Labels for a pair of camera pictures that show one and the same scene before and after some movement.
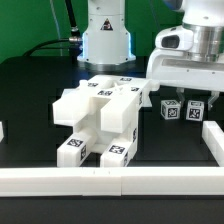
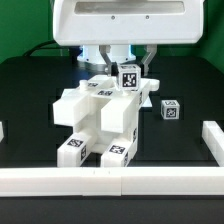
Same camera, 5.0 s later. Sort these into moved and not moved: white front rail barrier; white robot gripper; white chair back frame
Moved: white robot gripper
Not moved: white front rail barrier; white chair back frame
